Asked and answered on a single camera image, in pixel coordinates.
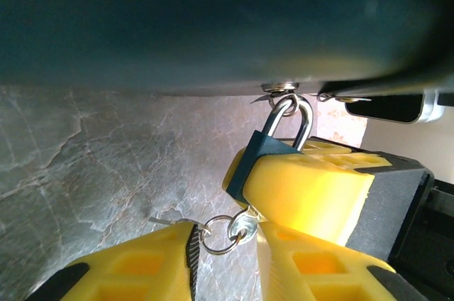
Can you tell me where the blue padlock silver shackle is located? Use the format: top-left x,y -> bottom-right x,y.
225,96 -> 315,207

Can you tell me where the small spare silver key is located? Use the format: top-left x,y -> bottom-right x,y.
148,215 -> 213,237

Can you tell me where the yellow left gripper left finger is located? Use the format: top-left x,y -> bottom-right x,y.
26,221 -> 203,301

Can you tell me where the silver key ring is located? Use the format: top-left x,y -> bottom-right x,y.
199,214 -> 246,256

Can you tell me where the silver tin latch loop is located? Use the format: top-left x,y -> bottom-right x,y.
250,80 -> 302,118

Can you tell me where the starry night tin box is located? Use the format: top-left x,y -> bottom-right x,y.
0,0 -> 454,99

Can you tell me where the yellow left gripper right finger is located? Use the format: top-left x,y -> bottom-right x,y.
255,221 -> 428,301

